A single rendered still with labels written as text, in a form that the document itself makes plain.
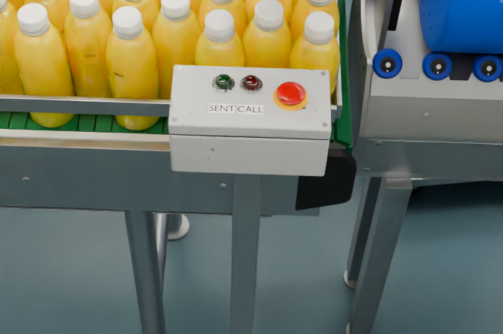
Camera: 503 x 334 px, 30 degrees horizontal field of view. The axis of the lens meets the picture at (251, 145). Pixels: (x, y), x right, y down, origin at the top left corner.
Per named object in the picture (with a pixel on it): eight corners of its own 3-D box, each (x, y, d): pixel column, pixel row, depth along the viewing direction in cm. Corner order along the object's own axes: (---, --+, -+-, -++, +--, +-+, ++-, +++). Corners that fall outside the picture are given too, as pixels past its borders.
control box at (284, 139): (324, 177, 123) (331, 129, 114) (171, 172, 122) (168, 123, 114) (322, 117, 129) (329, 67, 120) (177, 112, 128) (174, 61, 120)
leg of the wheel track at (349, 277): (367, 290, 225) (409, 129, 175) (343, 290, 225) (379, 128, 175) (366, 269, 229) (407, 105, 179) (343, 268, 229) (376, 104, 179)
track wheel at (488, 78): (506, 54, 138) (502, 52, 140) (475, 52, 138) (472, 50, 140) (502, 84, 140) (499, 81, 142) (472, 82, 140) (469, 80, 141)
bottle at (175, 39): (156, 114, 141) (148, 26, 126) (158, 78, 145) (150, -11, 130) (203, 113, 141) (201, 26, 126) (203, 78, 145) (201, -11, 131)
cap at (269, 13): (283, 7, 129) (283, -2, 127) (282, 30, 127) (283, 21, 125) (254, 7, 129) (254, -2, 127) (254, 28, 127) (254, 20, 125)
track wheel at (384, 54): (404, 50, 138) (402, 48, 140) (373, 49, 138) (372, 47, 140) (402, 80, 139) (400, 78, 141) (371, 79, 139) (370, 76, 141)
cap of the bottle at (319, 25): (308, 18, 128) (309, 8, 126) (335, 25, 127) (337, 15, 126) (301, 38, 126) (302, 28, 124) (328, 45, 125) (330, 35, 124)
